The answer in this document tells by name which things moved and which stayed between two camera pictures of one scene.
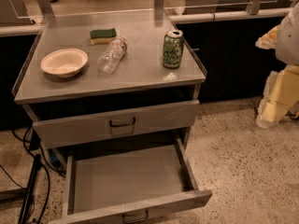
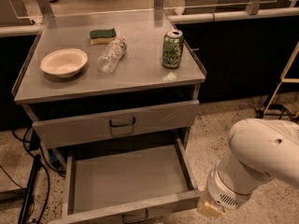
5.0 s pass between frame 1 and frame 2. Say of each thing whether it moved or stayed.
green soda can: stayed
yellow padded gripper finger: moved
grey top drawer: stayed
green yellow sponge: stayed
